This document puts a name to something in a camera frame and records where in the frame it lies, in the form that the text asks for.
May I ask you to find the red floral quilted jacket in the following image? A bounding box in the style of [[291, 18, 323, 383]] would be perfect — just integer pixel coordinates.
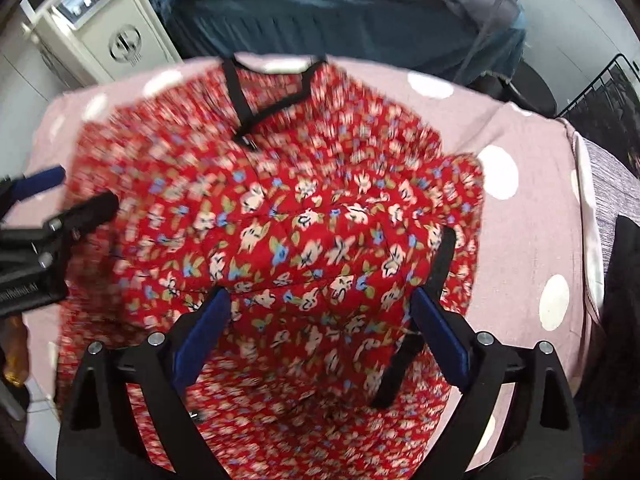
[[55, 60, 484, 479]]

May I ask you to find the pink polka dot bedsheet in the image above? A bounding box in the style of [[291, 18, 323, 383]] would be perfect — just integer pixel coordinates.
[[1, 56, 602, 469]]

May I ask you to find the white medical machine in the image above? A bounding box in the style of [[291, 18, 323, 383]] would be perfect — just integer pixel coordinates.
[[20, 0, 181, 87]]

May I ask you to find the grey patterned cloth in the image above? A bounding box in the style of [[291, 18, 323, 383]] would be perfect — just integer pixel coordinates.
[[585, 140, 640, 272]]

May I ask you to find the dark blue grey bed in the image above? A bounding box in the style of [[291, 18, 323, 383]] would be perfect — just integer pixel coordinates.
[[159, 0, 526, 85]]

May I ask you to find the black wire rack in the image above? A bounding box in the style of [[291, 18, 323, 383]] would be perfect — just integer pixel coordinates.
[[558, 53, 639, 177]]

